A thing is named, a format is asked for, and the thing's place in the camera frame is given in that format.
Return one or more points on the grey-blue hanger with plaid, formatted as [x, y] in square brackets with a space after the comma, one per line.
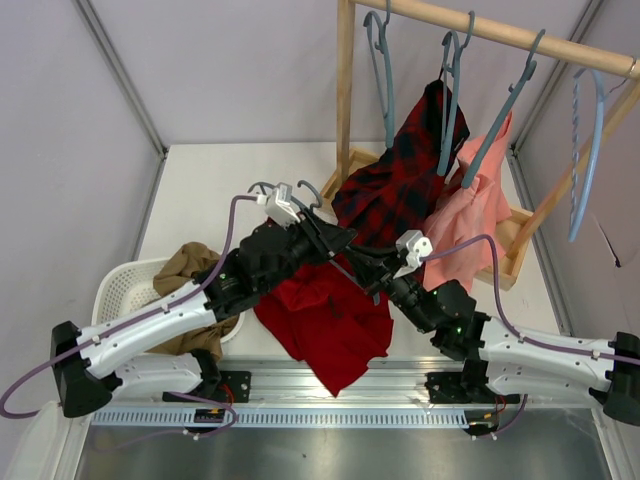
[450, 77]

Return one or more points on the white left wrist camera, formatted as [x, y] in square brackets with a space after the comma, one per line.
[278, 203]

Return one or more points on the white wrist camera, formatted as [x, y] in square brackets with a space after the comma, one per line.
[278, 203]
[414, 247]

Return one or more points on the pink garment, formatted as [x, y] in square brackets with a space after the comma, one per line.
[464, 213]

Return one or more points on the grey-blue hanger with pink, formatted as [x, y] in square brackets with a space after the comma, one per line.
[514, 92]

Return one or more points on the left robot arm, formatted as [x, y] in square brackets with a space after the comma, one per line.
[86, 360]

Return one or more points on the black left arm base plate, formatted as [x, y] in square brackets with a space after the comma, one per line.
[227, 387]

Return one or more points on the tan garment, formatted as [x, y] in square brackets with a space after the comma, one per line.
[191, 259]

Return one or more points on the red skirt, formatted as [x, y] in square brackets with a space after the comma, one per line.
[321, 317]

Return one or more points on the light blue hanger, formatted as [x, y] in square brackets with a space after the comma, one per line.
[579, 198]

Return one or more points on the white slotted cable duct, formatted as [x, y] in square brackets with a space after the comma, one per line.
[261, 417]

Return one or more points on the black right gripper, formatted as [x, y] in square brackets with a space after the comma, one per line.
[376, 270]

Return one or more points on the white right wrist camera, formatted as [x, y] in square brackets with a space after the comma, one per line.
[414, 247]

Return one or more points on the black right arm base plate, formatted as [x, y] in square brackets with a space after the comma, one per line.
[458, 388]

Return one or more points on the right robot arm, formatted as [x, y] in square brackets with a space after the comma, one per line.
[498, 358]

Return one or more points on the red navy plaid garment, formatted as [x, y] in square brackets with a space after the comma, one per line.
[398, 192]

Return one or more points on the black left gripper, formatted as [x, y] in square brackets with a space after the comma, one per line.
[316, 235]

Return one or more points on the white perforated laundry basket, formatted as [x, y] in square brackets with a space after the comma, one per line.
[128, 288]

